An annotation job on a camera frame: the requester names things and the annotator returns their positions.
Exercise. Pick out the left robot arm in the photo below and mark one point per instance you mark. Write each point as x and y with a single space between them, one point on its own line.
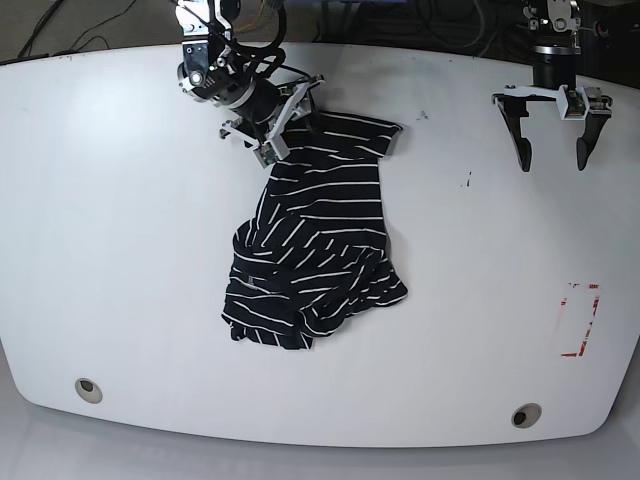
555 26

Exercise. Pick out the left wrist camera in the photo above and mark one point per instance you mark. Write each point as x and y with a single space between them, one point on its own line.
572 104

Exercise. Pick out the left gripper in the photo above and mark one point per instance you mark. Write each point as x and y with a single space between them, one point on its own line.
512 104

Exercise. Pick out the right table cable grommet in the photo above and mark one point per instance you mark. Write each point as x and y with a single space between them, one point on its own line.
526 416

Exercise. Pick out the red tape rectangle marking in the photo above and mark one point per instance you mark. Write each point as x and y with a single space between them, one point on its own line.
577 313

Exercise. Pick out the black white striped t-shirt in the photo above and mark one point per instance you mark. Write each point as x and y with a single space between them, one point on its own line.
315 252

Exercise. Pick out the table cable grommet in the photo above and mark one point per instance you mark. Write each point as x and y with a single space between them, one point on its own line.
88 391
526 416

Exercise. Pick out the left table cable grommet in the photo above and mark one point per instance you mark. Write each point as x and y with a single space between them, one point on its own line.
88 391

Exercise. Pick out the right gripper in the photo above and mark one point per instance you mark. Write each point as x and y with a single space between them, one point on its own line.
263 110

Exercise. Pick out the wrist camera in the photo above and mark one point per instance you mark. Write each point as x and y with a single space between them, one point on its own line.
271 152
572 104

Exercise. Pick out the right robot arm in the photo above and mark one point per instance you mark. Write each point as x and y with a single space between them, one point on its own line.
215 65

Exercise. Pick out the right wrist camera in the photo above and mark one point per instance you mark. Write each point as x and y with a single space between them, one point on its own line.
271 152

